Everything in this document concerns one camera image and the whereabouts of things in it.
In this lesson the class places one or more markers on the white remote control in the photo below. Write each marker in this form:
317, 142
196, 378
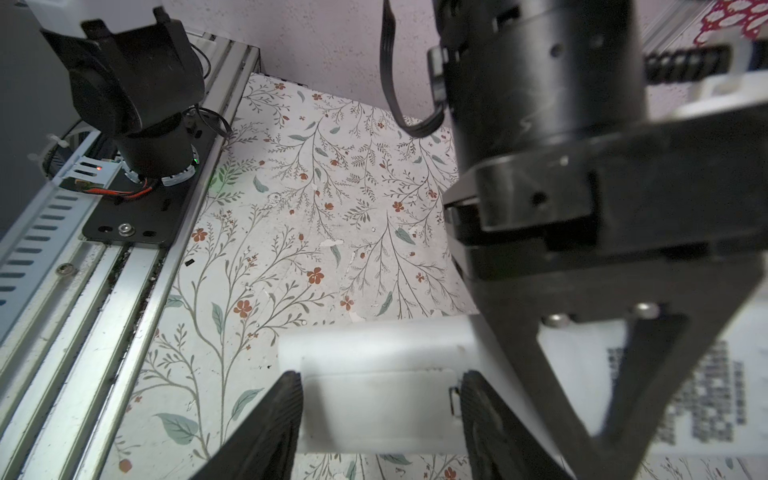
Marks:
435, 385

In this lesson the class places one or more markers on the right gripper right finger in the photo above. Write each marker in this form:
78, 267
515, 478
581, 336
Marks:
499, 446

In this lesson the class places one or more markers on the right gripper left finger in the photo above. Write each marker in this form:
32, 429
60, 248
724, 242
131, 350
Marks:
265, 444

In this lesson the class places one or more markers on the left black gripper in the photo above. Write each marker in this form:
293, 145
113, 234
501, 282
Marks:
598, 181

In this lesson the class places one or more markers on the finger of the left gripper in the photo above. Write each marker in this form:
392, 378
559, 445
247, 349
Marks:
624, 357

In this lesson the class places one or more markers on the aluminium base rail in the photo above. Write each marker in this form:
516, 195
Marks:
77, 320

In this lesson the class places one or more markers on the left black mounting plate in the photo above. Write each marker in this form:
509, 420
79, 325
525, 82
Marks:
156, 217

